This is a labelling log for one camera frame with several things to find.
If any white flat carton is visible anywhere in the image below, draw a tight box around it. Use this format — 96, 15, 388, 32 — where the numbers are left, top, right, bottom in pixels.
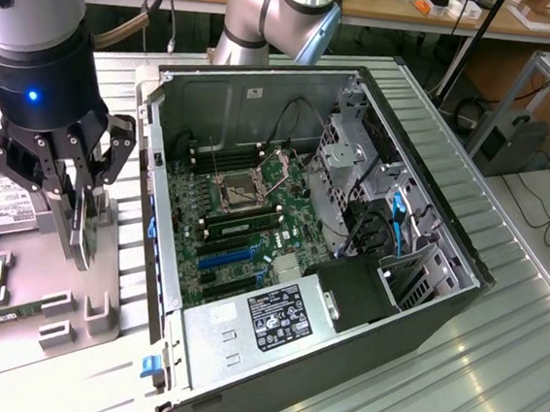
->
503, 0, 550, 34

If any silver chipset heatsink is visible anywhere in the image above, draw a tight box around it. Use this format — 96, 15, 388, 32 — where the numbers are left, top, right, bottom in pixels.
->
270, 254, 304, 285

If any blue case latch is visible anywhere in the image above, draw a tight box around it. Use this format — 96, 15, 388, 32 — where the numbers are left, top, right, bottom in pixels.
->
140, 354, 164, 380

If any grey parts rack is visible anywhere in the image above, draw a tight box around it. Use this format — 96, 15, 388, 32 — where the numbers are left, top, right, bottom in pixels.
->
0, 149, 138, 394

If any green RAM stick in slot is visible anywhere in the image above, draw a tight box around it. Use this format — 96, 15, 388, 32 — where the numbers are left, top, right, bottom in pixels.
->
203, 206, 283, 246

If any black RAM slot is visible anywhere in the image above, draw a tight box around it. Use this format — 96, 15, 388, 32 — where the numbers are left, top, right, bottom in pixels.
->
196, 230, 256, 262
190, 148, 269, 180
200, 196, 284, 230
189, 138, 268, 167

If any grey power supply unit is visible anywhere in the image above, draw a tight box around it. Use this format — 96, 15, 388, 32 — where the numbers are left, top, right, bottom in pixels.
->
174, 263, 347, 402

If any black table cable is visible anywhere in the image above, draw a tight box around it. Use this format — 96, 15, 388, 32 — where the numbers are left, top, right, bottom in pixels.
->
495, 172, 550, 248

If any blue expansion slot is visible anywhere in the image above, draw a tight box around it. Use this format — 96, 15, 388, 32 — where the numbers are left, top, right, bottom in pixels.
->
195, 240, 260, 276

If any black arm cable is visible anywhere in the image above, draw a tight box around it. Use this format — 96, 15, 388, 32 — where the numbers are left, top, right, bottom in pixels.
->
90, 0, 169, 58

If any dark grey floor device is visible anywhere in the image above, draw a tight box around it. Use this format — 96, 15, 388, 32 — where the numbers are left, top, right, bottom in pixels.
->
471, 108, 550, 170

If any graphics card with metal bracket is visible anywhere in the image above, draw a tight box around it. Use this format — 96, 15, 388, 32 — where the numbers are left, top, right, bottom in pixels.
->
64, 179, 111, 274

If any black power wire bundle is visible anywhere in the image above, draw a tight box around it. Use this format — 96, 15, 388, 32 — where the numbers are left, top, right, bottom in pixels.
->
340, 198, 398, 265

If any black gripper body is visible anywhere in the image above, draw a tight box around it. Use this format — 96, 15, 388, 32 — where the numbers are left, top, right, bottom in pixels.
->
0, 13, 121, 141

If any black open PC case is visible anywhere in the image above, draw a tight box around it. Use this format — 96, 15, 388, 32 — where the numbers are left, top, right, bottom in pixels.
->
103, 45, 515, 412

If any green motherboard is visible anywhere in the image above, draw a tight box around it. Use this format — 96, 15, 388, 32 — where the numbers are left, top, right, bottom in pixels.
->
153, 135, 330, 318

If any metal disk bay cage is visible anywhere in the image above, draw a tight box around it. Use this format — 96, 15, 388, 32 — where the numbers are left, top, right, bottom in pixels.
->
299, 110, 440, 261

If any grey plug cable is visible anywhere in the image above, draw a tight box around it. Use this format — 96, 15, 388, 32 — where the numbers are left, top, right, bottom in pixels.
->
164, 0, 182, 55

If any blue card retention latch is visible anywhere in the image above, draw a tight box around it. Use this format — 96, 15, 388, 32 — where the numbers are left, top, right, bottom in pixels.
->
145, 216, 159, 257

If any CPU socket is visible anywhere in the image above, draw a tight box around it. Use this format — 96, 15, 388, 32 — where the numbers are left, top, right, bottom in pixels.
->
213, 169, 268, 213

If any black expansion slot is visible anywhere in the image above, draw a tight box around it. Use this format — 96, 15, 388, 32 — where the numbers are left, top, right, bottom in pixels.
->
198, 262, 263, 292
200, 274, 269, 309

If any thin metal locking lever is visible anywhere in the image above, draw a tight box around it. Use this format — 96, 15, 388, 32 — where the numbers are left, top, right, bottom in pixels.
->
207, 136, 227, 182

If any metal socket cover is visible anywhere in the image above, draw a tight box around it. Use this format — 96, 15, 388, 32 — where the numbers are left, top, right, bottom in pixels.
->
254, 145, 294, 189

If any white box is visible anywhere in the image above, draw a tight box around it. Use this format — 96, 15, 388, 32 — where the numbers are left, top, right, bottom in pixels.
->
432, 0, 485, 22

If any black tripod pole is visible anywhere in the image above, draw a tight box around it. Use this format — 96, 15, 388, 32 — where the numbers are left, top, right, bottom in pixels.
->
434, 0, 508, 105

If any blue disk wire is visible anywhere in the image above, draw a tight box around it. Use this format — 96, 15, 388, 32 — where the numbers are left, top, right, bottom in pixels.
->
386, 191, 411, 261

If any black looped wire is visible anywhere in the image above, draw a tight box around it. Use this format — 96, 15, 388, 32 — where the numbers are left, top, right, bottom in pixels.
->
269, 93, 333, 153

